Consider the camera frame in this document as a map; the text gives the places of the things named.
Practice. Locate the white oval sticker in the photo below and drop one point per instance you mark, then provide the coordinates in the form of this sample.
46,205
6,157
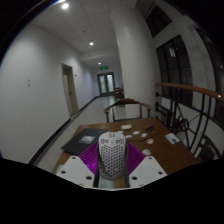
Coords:
146,152

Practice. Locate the pinkish small sticker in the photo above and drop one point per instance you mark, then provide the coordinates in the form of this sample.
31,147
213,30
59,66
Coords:
150,141

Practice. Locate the small white flat box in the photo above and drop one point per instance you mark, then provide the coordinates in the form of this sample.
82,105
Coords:
126,127

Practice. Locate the dark framed window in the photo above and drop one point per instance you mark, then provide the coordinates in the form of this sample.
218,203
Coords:
175,70

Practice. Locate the white notepad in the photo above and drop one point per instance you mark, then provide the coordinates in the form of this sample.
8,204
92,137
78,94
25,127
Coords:
172,138

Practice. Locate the black closed laptop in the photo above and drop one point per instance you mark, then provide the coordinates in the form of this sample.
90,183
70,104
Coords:
80,141

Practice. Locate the white side door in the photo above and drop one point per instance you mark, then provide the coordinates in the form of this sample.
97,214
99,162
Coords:
68,90

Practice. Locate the wooden armchair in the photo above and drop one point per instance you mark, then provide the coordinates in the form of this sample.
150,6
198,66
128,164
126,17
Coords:
126,101

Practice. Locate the dark hallway chair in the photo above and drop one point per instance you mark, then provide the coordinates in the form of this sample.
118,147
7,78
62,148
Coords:
119,93

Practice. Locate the small white sticker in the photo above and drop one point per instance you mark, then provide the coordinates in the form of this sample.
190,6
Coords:
136,132
143,135
128,136

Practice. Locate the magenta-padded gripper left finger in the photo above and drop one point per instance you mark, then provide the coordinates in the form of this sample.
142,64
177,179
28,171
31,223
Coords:
75,170

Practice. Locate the black railing with wooden handrail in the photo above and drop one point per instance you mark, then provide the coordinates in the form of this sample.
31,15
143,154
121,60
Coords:
186,88

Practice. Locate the white honeycomb computer mouse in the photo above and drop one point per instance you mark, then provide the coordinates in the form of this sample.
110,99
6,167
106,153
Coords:
112,156

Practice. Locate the green exit sign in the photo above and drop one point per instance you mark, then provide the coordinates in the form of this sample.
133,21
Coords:
104,67

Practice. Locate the glass double door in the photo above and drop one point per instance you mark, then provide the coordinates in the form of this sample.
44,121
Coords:
106,84

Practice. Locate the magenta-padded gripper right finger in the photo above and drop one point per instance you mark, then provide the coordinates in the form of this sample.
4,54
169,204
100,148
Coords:
148,170

